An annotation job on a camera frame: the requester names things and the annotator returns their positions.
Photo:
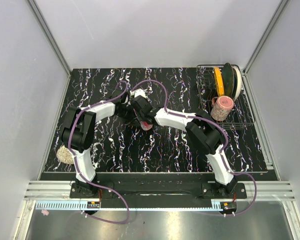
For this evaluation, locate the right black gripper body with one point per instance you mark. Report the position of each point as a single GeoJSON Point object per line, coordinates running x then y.
{"type": "Point", "coordinates": [140, 116]}

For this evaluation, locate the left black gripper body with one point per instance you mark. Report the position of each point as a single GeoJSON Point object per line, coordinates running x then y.
{"type": "Point", "coordinates": [127, 115]}

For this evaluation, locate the red sunglasses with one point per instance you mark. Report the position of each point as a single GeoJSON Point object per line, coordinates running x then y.
{"type": "Point", "coordinates": [146, 125]}

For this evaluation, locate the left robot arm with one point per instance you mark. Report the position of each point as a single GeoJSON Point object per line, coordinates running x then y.
{"type": "Point", "coordinates": [78, 130]}

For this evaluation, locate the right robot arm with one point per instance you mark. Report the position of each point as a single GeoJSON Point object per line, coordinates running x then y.
{"type": "Point", "coordinates": [206, 136]}

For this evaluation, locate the beige patterned round coaster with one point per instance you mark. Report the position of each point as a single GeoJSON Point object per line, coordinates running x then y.
{"type": "Point", "coordinates": [64, 156]}

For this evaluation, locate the pink patterned mug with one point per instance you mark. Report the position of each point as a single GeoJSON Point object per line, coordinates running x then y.
{"type": "Point", "coordinates": [221, 107]}

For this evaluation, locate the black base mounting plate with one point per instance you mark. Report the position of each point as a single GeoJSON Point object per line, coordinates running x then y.
{"type": "Point", "coordinates": [198, 185]}

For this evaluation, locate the yellow plate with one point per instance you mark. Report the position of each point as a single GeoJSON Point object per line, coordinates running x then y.
{"type": "Point", "coordinates": [218, 81]}

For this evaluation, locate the dark green plate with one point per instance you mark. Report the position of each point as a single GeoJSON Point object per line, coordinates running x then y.
{"type": "Point", "coordinates": [228, 78]}

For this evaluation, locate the white plate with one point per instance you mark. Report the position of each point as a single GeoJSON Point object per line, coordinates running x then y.
{"type": "Point", "coordinates": [237, 83]}

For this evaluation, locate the small pink scrap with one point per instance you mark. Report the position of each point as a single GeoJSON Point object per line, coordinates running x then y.
{"type": "Point", "coordinates": [45, 212]}

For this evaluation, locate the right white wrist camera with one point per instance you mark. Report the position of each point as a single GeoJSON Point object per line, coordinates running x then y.
{"type": "Point", "coordinates": [138, 92]}

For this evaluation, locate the black wire dish rack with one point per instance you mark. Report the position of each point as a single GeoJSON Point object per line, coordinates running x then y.
{"type": "Point", "coordinates": [240, 117]}

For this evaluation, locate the aluminium rail frame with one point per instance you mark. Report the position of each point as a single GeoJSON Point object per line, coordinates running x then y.
{"type": "Point", "coordinates": [55, 195]}

